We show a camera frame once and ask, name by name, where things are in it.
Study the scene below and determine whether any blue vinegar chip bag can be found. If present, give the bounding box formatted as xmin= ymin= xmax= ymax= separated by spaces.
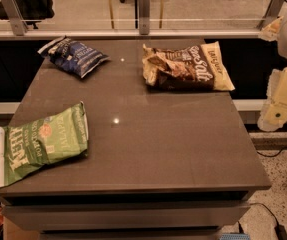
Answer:
xmin=38 ymin=36 xmax=109 ymax=79

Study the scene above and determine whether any glass railing panel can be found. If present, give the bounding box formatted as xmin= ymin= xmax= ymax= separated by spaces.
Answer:
xmin=0 ymin=0 xmax=284 ymax=32

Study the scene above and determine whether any right metal glass bracket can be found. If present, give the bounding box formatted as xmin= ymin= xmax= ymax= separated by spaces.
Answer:
xmin=257 ymin=0 xmax=285 ymax=29

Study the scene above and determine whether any brown sea salt chip bag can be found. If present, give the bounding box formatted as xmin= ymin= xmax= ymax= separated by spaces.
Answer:
xmin=142 ymin=42 xmax=235 ymax=91

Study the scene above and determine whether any green jalapeno chip bag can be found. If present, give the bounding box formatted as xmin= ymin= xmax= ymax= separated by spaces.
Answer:
xmin=0 ymin=102 xmax=89 ymax=188

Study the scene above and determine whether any grey drawer cabinet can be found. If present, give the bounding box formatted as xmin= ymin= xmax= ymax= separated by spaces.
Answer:
xmin=4 ymin=200 xmax=250 ymax=240

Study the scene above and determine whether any middle metal glass bracket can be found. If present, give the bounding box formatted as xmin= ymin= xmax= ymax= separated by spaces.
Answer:
xmin=138 ymin=0 xmax=150 ymax=35

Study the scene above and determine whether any metal glass bracket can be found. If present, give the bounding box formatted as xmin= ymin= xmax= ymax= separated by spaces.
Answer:
xmin=257 ymin=0 xmax=285 ymax=29
xmin=138 ymin=0 xmax=150 ymax=35
xmin=1 ymin=0 xmax=27 ymax=36

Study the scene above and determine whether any left metal glass bracket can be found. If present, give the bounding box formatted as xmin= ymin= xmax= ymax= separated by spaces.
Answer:
xmin=1 ymin=0 xmax=27 ymax=36

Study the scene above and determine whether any black bag on chair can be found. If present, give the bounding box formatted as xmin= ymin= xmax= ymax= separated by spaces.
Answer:
xmin=0 ymin=0 xmax=55 ymax=30

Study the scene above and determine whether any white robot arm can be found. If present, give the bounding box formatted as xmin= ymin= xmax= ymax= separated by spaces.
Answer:
xmin=257 ymin=11 xmax=287 ymax=132

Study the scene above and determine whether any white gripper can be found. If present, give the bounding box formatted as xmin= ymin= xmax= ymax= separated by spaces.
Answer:
xmin=257 ymin=12 xmax=287 ymax=132

